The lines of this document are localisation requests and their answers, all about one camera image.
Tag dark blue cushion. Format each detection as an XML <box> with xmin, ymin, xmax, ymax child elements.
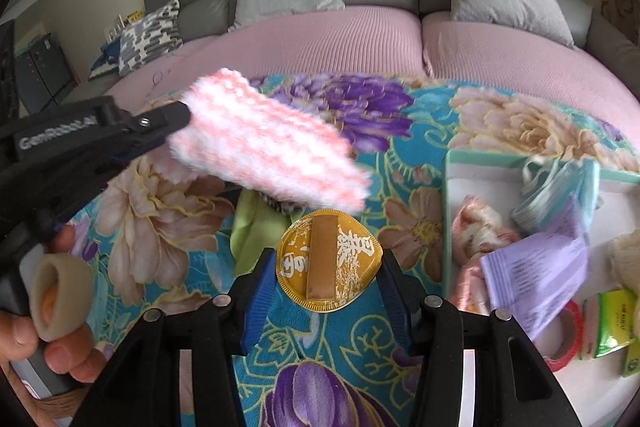
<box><xmin>88</xmin><ymin>38</ymin><xmax>126</xmax><ymax>81</ymax></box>

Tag pink white fluffy cloth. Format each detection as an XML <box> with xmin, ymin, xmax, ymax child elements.
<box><xmin>167</xmin><ymin>68</ymin><xmax>372</xmax><ymax>214</ymax></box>

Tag yellow and white books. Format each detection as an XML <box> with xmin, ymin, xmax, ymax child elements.
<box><xmin>107</xmin><ymin>9</ymin><xmax>147</xmax><ymax>40</ymax></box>

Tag floral printed blanket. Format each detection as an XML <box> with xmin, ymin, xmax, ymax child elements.
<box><xmin>50</xmin><ymin>74</ymin><xmax>640</xmax><ymax>427</ymax></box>

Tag green tissue pack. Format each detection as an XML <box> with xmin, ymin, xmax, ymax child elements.
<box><xmin>584</xmin><ymin>289</ymin><xmax>640</xmax><ymax>360</ymax></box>
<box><xmin>621</xmin><ymin>341</ymin><xmax>640</xmax><ymax>379</ymax></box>

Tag white tray with teal rim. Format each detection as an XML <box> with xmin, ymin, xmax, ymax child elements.
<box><xmin>442</xmin><ymin>149</ymin><xmax>640</xmax><ymax>380</ymax></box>

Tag purple wipes packet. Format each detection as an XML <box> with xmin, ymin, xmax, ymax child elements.
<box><xmin>479</xmin><ymin>196</ymin><xmax>592</xmax><ymax>342</ymax></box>

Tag person's left hand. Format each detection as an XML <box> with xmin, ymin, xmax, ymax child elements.
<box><xmin>0</xmin><ymin>224</ymin><xmax>109</xmax><ymax>386</ymax></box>

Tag blue face mask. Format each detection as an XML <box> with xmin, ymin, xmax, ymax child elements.
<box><xmin>512</xmin><ymin>156</ymin><xmax>602</xmax><ymax>236</ymax></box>

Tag blue white patterned pillow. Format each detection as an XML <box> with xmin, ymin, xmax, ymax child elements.
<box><xmin>118</xmin><ymin>0</ymin><xmax>184</xmax><ymax>78</ymax></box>

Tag cream lace cloth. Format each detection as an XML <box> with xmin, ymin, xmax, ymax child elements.
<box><xmin>606</xmin><ymin>231</ymin><xmax>640</xmax><ymax>289</ymax></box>

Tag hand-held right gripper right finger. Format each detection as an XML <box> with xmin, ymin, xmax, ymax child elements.
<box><xmin>376</xmin><ymin>248</ymin><xmax>569</xmax><ymax>427</ymax></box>

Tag gold foil packet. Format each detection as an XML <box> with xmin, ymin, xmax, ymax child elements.
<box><xmin>276</xmin><ymin>208</ymin><xmax>384</xmax><ymax>314</ymax></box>

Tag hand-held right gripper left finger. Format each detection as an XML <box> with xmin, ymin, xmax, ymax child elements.
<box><xmin>80</xmin><ymin>248</ymin><xmax>279</xmax><ymax>427</ymax></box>

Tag pale pink scrunchie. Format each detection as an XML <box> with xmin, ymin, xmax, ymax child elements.
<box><xmin>451</xmin><ymin>195</ymin><xmax>522</xmax><ymax>314</ymax></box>

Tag red tape roll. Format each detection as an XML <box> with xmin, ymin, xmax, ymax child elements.
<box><xmin>544</xmin><ymin>300</ymin><xmax>587</xmax><ymax>374</ymax></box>

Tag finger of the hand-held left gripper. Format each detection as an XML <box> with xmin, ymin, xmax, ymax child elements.
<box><xmin>112</xmin><ymin>100</ymin><xmax>194</xmax><ymax>146</ymax></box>
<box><xmin>74</xmin><ymin>132</ymin><xmax>174</xmax><ymax>204</ymax></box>

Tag pink quilted seat cushion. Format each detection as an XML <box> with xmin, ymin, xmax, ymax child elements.
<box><xmin>421</xmin><ymin>13</ymin><xmax>640</xmax><ymax>142</ymax></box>
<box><xmin>102</xmin><ymin>4</ymin><xmax>426</xmax><ymax>108</ymax></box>

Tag dark cabinet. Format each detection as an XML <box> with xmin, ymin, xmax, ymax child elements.
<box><xmin>14</xmin><ymin>32</ymin><xmax>77</xmax><ymax>102</ymax></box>

